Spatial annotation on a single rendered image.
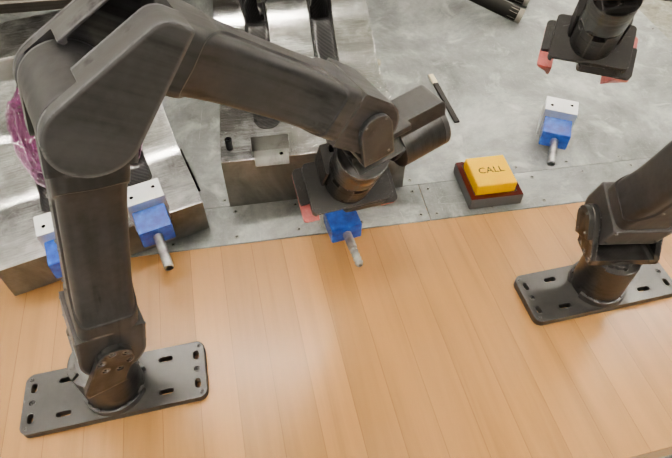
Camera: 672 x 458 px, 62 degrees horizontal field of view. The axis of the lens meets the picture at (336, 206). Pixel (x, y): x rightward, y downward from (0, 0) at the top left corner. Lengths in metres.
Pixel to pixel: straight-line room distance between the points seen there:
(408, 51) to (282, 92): 0.71
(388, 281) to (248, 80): 0.40
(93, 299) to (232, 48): 0.25
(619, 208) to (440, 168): 0.31
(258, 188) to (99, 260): 0.36
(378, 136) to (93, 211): 0.26
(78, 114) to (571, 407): 0.58
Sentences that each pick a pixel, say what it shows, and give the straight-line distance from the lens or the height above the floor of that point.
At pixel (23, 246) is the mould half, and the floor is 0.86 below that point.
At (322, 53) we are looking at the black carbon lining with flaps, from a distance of 0.96.
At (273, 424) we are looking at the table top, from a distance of 0.66.
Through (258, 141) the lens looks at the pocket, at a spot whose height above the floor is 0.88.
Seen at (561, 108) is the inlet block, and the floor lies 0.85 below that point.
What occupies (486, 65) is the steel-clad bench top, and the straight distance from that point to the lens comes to 1.13.
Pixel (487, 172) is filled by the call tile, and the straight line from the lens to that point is 0.85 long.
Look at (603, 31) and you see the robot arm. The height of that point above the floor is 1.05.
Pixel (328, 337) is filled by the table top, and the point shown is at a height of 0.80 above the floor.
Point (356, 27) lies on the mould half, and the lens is 0.98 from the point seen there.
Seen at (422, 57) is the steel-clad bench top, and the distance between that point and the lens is 1.13.
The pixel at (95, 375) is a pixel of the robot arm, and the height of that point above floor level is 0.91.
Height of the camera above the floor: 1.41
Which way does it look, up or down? 48 degrees down
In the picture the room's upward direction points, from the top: straight up
